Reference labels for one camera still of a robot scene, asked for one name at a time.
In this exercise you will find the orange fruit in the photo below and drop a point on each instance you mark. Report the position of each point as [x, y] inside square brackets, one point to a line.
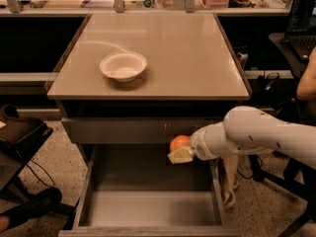
[178, 142]

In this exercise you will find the grey drawer cabinet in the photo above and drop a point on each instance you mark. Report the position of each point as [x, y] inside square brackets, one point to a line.
[191, 71]

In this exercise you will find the open middle drawer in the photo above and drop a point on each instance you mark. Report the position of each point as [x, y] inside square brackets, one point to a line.
[134, 191]

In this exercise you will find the black shoe left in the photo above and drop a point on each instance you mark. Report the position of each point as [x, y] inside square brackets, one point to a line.
[41, 204]

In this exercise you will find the white paper bowl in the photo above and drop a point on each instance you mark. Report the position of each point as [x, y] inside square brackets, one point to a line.
[123, 66]

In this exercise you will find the dark cart left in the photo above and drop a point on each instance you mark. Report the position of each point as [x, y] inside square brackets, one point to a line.
[20, 140]

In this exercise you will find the closed top drawer front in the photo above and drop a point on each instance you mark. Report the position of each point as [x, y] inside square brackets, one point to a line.
[131, 130]

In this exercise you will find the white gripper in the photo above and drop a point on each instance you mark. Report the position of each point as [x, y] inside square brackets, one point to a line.
[199, 145]

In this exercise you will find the person forearm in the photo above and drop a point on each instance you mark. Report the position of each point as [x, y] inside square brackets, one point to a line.
[306, 89]

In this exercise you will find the black laptop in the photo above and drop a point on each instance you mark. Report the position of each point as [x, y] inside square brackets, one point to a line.
[300, 34]

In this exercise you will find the black tripod stand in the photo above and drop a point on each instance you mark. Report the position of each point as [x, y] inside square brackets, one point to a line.
[297, 178]

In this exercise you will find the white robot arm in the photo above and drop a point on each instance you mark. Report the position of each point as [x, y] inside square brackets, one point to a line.
[247, 130]

